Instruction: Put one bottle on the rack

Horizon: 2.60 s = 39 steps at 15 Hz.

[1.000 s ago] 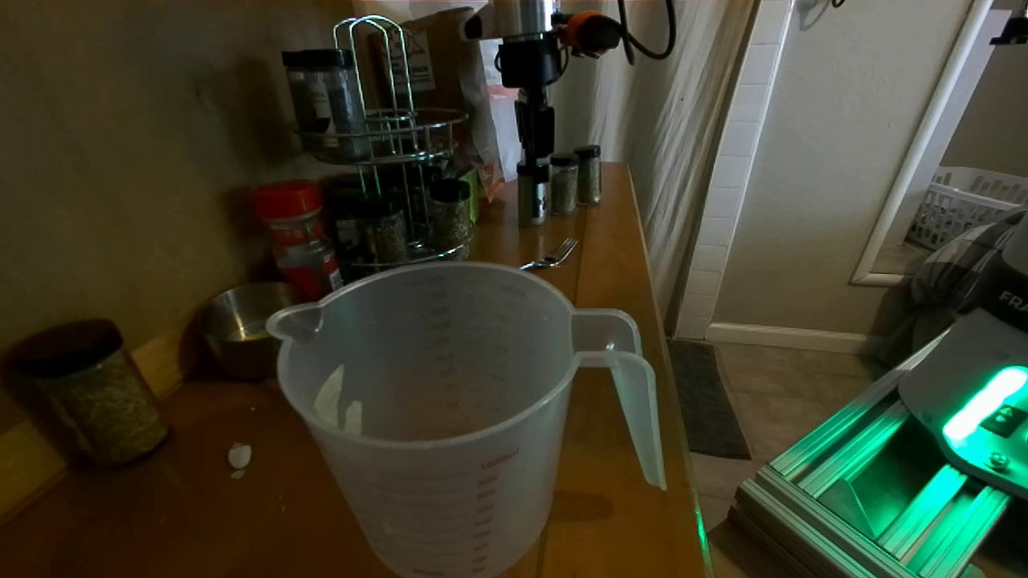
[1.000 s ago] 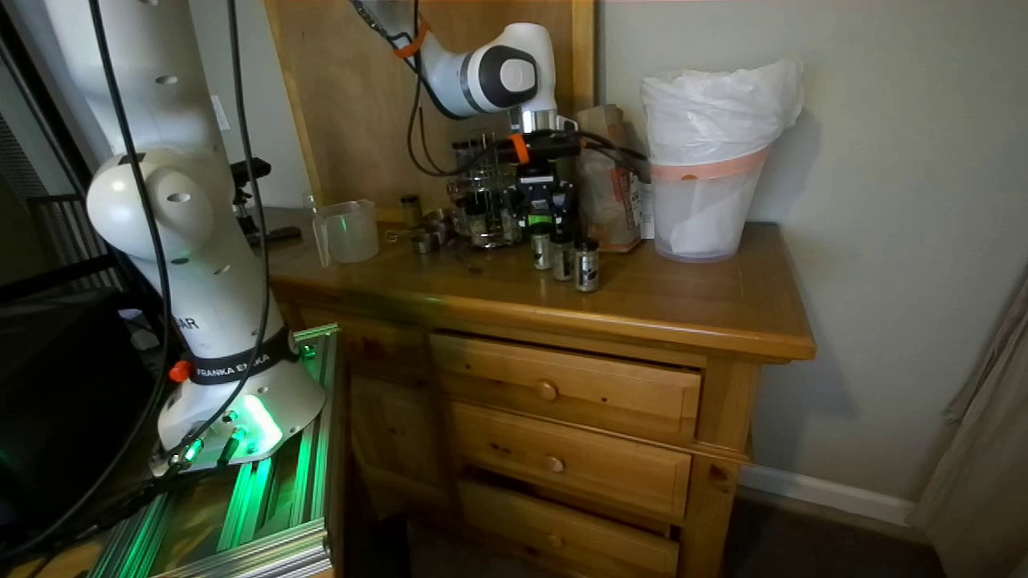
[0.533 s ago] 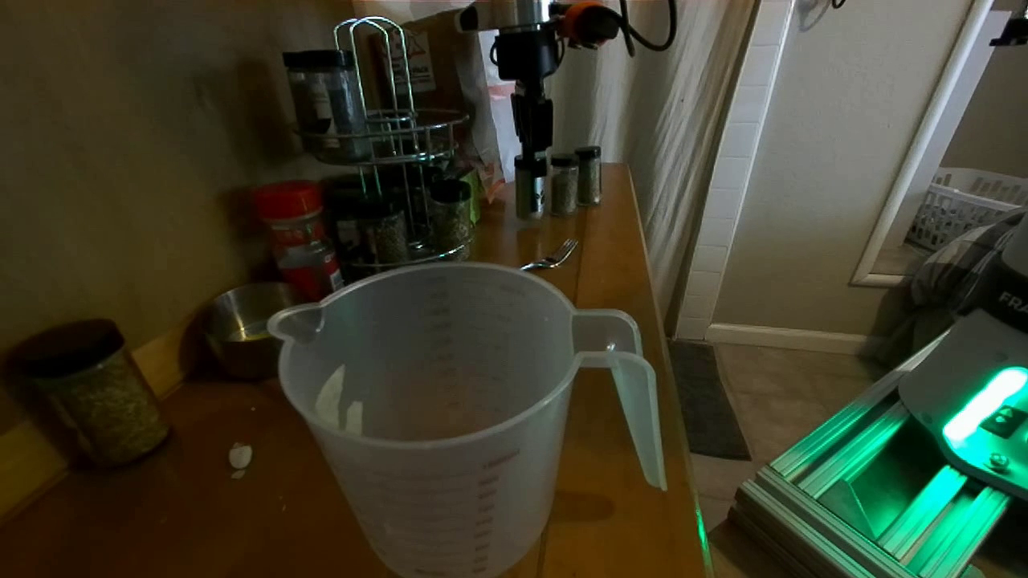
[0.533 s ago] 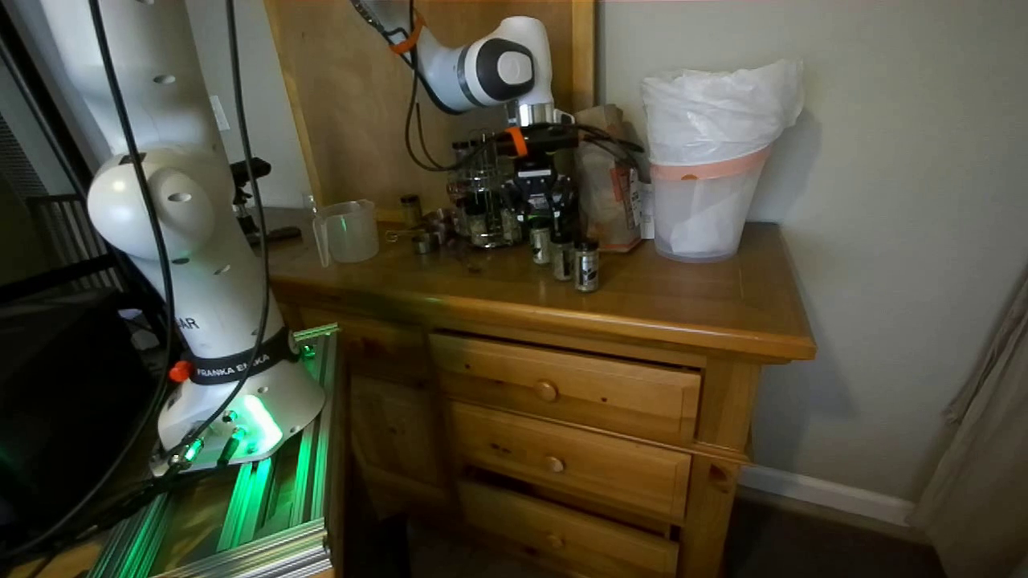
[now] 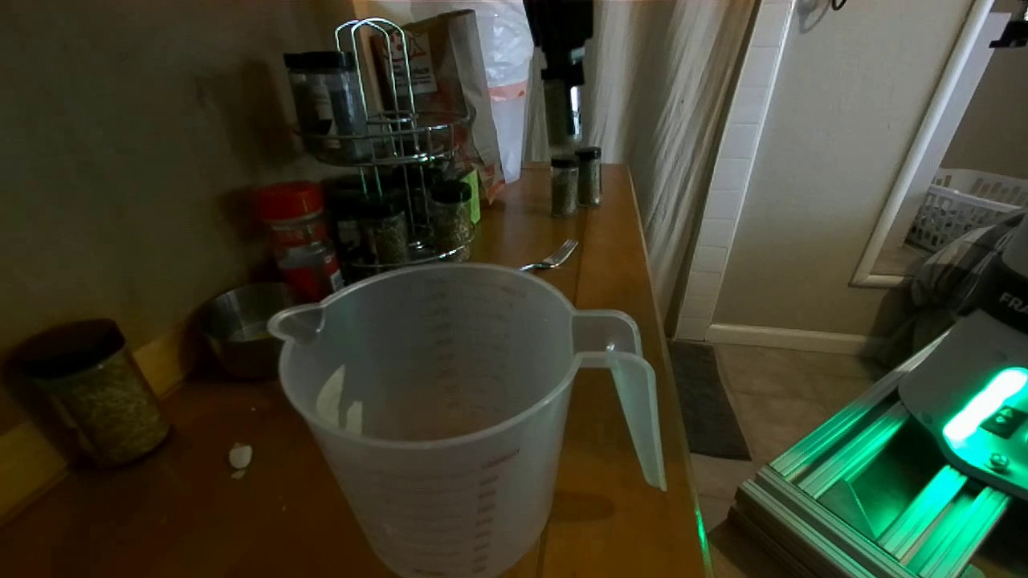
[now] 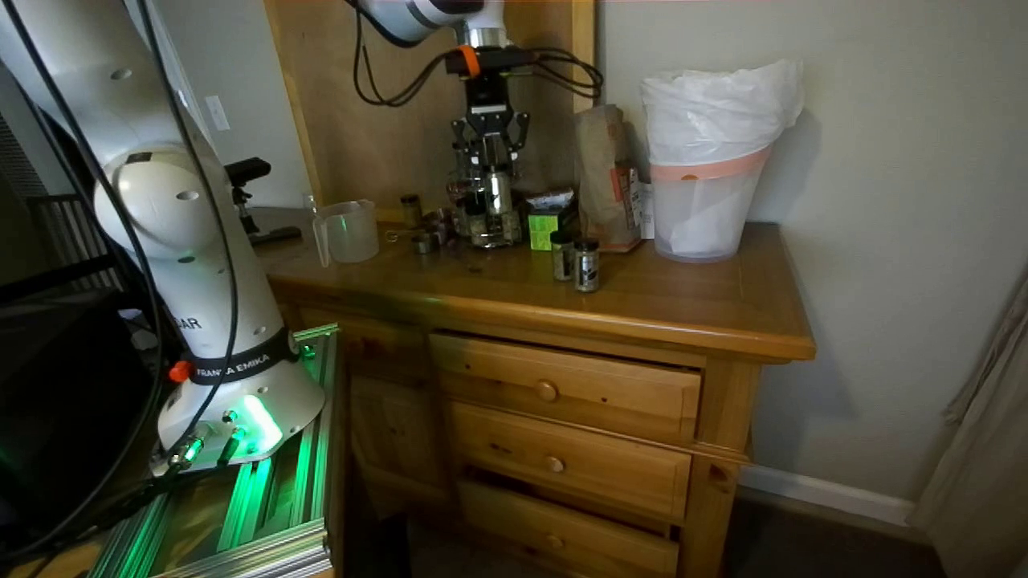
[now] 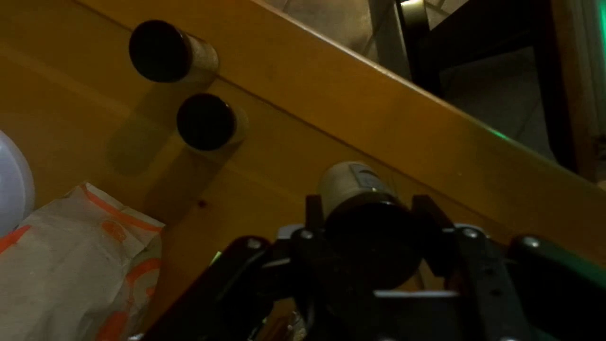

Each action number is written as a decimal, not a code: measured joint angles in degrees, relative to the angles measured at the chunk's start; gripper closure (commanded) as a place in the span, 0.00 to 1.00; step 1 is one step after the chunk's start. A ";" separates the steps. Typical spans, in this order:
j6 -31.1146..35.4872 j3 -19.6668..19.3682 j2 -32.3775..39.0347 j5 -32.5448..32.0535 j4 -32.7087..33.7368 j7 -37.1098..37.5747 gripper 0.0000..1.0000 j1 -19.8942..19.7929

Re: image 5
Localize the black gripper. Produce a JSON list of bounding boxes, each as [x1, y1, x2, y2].
[[526, 0, 599, 150]]

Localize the metal spoon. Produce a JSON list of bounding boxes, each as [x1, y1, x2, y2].
[[519, 237, 582, 275]]

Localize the red-lid plastic container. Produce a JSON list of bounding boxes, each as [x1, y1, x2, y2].
[[253, 178, 347, 306]]

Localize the dark door mat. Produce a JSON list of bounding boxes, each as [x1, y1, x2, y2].
[[667, 336, 751, 461]]

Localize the translucent plastic measuring jug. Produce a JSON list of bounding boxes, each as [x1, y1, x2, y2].
[[266, 260, 672, 578]]

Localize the small metal bowl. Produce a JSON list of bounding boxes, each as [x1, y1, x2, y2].
[[198, 280, 299, 384]]

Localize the grey cloth pile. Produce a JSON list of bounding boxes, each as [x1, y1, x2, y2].
[[862, 210, 1007, 367]]

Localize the white laundry basket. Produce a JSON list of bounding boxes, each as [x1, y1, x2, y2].
[[904, 163, 1028, 254]]

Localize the chrome wire spice rack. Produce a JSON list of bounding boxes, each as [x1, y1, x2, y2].
[[319, 17, 485, 268]]

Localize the white door frame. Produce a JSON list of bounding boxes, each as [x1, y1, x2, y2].
[[672, 0, 799, 344]]

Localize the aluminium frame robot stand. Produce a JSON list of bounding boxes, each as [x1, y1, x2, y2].
[[733, 307, 1028, 578]]

